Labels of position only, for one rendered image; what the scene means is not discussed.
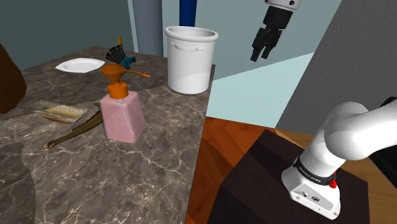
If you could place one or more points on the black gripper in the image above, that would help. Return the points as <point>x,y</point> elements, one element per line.
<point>277,19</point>

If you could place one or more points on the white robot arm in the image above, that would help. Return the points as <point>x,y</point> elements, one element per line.
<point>341,136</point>

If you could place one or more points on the teal bird figure black tail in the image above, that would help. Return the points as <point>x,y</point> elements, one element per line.
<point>125,61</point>

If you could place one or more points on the dark robot stand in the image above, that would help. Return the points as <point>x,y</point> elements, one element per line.
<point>257,186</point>

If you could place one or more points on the small yellow stick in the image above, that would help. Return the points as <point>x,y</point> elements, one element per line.
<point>120,41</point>

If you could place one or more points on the pink soap dispenser orange pump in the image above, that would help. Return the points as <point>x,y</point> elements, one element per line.
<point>122,119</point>

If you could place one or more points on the white square plate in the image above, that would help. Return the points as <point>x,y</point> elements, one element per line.
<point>80,65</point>

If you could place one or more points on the beige flat dish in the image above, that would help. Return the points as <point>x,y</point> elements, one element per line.
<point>63,112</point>

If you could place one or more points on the dark brown rounded object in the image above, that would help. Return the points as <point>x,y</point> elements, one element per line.
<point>9,83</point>

